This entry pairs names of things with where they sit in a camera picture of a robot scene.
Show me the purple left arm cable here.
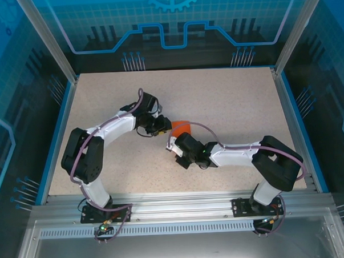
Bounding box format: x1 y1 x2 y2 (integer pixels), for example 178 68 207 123
64 87 151 245

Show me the cable connector with green light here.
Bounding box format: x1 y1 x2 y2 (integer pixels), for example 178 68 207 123
260 215 281 226
96 219 114 235

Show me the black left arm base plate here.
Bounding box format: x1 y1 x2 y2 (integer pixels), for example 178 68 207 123
79 203 134 225

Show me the blue side trim strip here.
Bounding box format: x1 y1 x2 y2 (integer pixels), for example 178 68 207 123
34 80 84 206
278 69 330 196

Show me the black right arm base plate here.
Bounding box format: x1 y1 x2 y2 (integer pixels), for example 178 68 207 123
231 195 282 218

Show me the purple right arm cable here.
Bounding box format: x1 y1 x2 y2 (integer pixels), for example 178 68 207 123
165 117 308 241

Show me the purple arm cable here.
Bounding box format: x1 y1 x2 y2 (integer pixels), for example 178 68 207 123
64 87 151 245
165 117 308 241

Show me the aluminium frame post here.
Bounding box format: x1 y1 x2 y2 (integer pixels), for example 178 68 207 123
15 0 80 87
270 0 330 75

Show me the short black left gripper cable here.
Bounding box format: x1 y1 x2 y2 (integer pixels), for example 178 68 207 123
135 126 156 139

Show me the slotted white cable duct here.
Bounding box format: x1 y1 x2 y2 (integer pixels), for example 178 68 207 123
38 219 280 241

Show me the steel tray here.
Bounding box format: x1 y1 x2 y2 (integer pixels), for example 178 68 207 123
10 207 344 258

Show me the aluminium side rail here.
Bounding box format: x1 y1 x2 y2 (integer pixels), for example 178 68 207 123
269 65 320 194

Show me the aluminium front beam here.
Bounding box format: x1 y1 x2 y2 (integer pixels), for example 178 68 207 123
31 184 335 227

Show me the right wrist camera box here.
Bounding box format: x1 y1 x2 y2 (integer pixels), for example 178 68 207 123
167 142 183 159

